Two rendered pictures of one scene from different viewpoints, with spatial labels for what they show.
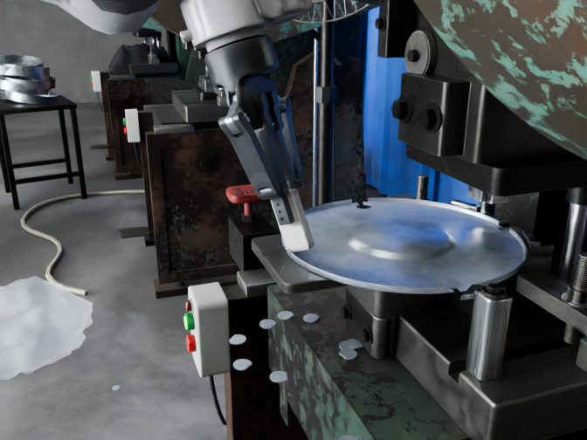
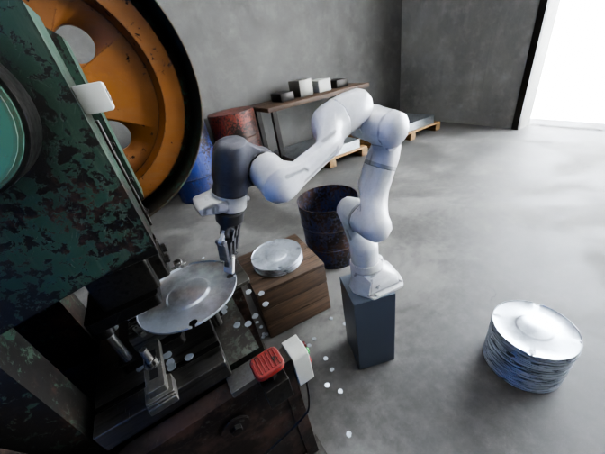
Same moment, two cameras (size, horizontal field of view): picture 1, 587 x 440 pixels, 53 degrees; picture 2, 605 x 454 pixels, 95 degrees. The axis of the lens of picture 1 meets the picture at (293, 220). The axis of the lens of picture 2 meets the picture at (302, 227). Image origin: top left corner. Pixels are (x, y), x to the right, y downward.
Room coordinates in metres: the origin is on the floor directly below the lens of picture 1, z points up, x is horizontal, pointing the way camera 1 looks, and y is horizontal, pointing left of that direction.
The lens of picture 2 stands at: (1.34, 0.17, 1.32)
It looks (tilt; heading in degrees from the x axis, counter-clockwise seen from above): 31 degrees down; 174
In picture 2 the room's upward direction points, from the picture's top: 11 degrees counter-clockwise
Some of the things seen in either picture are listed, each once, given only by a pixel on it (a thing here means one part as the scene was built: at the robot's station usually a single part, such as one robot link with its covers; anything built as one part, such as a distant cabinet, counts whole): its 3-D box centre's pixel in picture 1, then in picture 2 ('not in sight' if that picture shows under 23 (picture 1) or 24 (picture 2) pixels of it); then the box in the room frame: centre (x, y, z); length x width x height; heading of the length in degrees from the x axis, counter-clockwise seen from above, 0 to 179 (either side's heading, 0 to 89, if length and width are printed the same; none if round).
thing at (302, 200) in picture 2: not in sight; (330, 226); (-0.34, 0.54, 0.24); 0.42 x 0.42 x 0.48
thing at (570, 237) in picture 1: (576, 225); not in sight; (0.65, -0.34, 0.81); 0.02 x 0.02 x 0.14
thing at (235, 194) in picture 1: (248, 209); (269, 370); (0.94, 0.08, 0.72); 0.07 x 0.06 x 0.08; 110
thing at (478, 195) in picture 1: (486, 183); not in sight; (0.70, -0.24, 0.84); 0.05 x 0.03 x 0.04; 20
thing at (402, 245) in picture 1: (399, 237); (188, 292); (0.66, -0.13, 0.78); 0.29 x 0.29 x 0.01
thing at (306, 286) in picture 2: not in sight; (284, 282); (0.04, 0.13, 0.18); 0.40 x 0.38 x 0.35; 105
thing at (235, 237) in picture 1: (253, 270); (275, 388); (0.92, 0.07, 0.62); 0.10 x 0.06 x 0.20; 20
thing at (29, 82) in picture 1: (34, 127); not in sight; (3.31, 1.47, 0.40); 0.45 x 0.40 x 0.79; 32
